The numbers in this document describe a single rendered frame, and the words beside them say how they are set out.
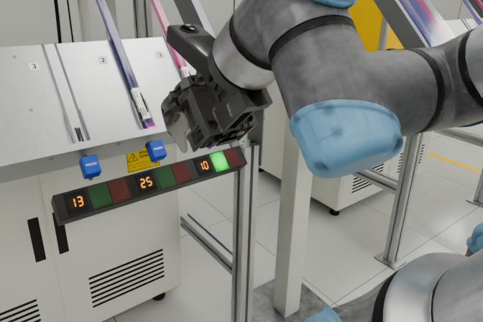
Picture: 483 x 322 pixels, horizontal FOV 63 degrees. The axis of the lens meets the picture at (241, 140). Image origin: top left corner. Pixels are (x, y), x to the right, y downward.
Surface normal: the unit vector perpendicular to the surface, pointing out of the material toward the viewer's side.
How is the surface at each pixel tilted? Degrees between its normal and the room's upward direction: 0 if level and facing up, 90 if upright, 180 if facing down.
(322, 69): 56
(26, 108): 47
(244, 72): 122
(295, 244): 90
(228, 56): 98
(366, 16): 90
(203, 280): 0
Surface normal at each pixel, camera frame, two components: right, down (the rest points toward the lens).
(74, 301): 0.60, 0.31
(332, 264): 0.03, -0.93
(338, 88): -0.18, -0.27
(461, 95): -0.73, 0.58
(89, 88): 0.46, -0.40
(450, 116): 0.37, 0.69
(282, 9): -0.59, -0.10
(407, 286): -0.40, -0.86
